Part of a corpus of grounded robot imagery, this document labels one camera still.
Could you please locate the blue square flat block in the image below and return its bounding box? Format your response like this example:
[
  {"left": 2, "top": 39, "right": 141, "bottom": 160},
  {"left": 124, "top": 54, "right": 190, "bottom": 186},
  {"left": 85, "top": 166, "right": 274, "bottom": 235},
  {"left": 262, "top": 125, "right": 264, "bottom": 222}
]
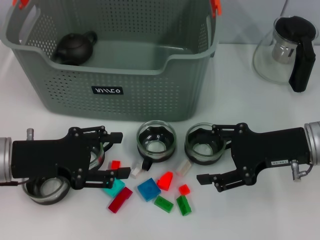
[{"left": 136, "top": 177, "right": 162, "bottom": 202}]

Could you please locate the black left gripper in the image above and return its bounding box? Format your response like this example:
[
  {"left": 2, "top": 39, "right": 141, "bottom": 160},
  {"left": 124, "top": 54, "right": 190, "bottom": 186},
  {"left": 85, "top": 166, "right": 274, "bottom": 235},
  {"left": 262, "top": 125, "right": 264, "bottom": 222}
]
[{"left": 11, "top": 124, "right": 132, "bottom": 190}]

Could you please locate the red sloped block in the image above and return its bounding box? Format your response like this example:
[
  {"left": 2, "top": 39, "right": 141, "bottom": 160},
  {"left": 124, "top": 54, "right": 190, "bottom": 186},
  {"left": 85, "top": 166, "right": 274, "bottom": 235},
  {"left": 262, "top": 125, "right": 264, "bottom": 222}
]
[{"left": 156, "top": 171, "right": 174, "bottom": 192}]

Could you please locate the black clay teapot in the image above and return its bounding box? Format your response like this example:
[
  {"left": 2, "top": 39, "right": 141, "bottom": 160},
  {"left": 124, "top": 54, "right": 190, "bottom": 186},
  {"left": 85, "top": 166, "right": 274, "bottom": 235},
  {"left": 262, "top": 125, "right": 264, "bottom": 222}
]
[{"left": 53, "top": 30, "right": 99, "bottom": 66}]

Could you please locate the grey-green perforated storage bin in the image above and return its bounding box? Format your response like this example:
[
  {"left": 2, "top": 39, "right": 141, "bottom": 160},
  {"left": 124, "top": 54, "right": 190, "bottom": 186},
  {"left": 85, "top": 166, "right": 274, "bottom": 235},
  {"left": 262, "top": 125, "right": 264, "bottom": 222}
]
[{"left": 0, "top": 0, "right": 222, "bottom": 123}]

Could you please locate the dark arm cable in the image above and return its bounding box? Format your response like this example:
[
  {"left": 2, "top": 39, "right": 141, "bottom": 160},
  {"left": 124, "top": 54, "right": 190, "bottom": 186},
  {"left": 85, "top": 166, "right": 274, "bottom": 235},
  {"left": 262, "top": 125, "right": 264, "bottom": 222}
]
[{"left": 0, "top": 180, "right": 25, "bottom": 187}]

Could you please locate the flat green rectangular block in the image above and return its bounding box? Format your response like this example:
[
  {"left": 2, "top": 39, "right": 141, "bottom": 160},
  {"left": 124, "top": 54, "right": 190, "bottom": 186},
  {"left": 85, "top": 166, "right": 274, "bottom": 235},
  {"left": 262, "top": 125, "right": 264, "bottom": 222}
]
[{"left": 153, "top": 195, "right": 174, "bottom": 213}]

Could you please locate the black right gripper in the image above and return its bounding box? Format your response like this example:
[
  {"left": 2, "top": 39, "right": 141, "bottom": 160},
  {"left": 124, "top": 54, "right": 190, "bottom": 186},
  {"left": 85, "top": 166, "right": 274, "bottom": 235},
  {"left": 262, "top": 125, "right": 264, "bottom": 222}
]
[{"left": 196, "top": 122, "right": 311, "bottom": 193}]

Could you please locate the glass pitcher black handle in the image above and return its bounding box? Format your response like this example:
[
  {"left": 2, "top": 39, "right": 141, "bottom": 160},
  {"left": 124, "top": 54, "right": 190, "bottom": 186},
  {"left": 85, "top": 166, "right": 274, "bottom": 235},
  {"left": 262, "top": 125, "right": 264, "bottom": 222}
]
[{"left": 252, "top": 15, "right": 319, "bottom": 94}]

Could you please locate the clear white plastic block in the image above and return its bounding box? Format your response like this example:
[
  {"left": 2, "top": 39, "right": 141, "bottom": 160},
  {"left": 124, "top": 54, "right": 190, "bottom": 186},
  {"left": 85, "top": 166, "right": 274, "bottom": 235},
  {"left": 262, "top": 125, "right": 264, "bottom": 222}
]
[
  {"left": 175, "top": 159, "right": 193, "bottom": 176},
  {"left": 129, "top": 166, "right": 144, "bottom": 179}
]

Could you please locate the teal square flat block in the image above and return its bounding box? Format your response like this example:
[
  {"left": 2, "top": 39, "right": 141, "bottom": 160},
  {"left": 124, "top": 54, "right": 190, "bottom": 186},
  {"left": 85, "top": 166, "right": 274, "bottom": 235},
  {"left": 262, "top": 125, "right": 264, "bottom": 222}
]
[{"left": 103, "top": 178, "right": 126, "bottom": 200}]

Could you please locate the thick green rectangular block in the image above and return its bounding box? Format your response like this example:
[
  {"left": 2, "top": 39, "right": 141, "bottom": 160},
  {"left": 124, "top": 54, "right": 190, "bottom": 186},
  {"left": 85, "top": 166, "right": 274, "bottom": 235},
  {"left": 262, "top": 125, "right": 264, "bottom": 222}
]
[{"left": 175, "top": 194, "right": 193, "bottom": 216}]

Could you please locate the dark red rectangular block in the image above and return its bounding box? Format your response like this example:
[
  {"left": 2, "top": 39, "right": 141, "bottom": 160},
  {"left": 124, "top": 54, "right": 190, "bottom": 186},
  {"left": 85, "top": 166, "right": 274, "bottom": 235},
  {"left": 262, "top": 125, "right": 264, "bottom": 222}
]
[{"left": 107, "top": 186, "right": 133, "bottom": 214}]

